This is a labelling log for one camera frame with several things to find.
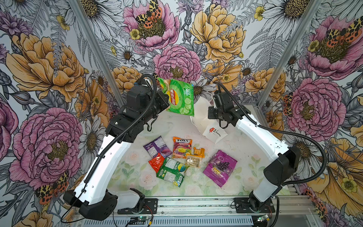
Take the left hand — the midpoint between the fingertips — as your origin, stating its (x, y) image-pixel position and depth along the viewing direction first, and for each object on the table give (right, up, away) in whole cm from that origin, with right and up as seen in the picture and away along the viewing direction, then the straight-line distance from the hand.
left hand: (170, 101), depth 62 cm
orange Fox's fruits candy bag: (+4, -26, +30) cm, 40 cm away
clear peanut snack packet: (+12, -33, +27) cm, 44 cm away
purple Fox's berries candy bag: (-11, -26, +32) cm, 43 cm away
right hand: (+22, -6, +20) cm, 30 cm away
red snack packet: (-11, -34, +23) cm, 42 cm away
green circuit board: (-16, -58, +10) cm, 61 cm away
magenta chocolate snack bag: (+26, -35, +19) cm, 48 cm away
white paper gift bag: (+22, -13, +20) cm, 32 cm away
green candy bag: (-1, -38, +21) cm, 44 cm away
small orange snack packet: (+16, -29, +31) cm, 45 cm away
